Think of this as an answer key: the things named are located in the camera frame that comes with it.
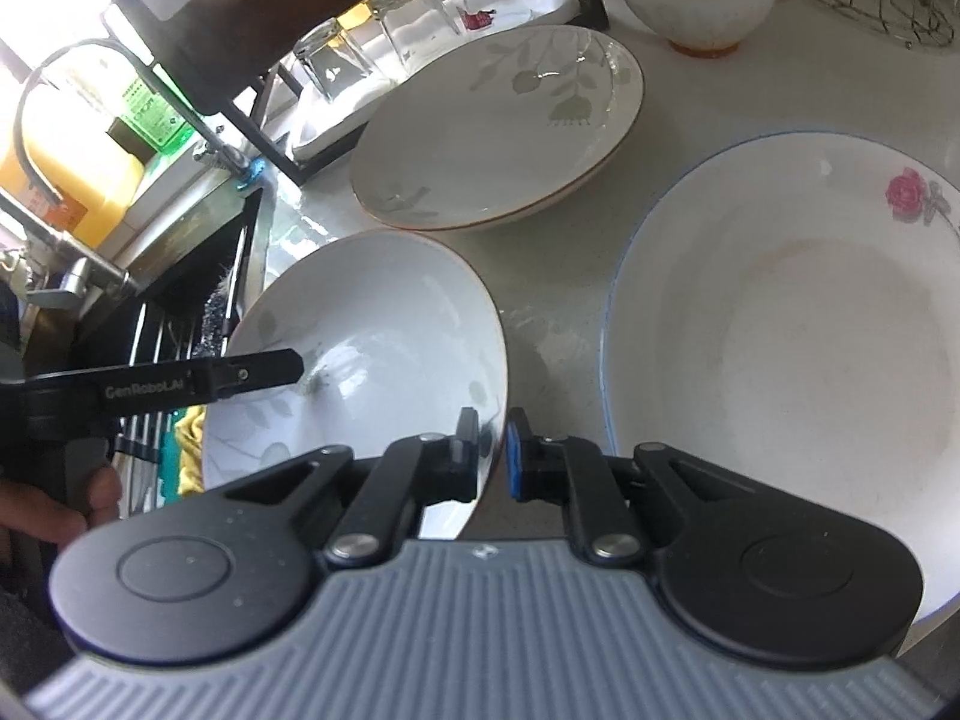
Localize white leaf-pattern bowl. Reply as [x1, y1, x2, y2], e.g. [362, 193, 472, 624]
[202, 229, 511, 542]

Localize white leaf-pattern plate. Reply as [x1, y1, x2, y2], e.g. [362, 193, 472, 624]
[350, 25, 646, 232]

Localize person's left hand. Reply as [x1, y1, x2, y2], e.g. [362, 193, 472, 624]
[0, 465, 122, 566]

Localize yellow dish cloth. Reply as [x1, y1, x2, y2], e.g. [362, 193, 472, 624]
[174, 405, 206, 497]

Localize chrome sink faucet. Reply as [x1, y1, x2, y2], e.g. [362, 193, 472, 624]
[2, 47, 145, 310]

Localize yellow detergent bottle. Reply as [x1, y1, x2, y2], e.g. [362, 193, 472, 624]
[2, 86, 143, 249]

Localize green label bottle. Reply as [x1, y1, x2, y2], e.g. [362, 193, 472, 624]
[106, 75, 194, 164]

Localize clear glass left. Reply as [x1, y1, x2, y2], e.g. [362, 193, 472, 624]
[293, 18, 374, 103]

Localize clear glass middle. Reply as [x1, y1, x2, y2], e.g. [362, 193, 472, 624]
[368, 0, 462, 73]

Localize white drying tray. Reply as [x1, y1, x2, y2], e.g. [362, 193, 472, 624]
[286, 0, 579, 164]

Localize white bowl orange base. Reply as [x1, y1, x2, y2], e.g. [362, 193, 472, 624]
[625, 0, 776, 57]

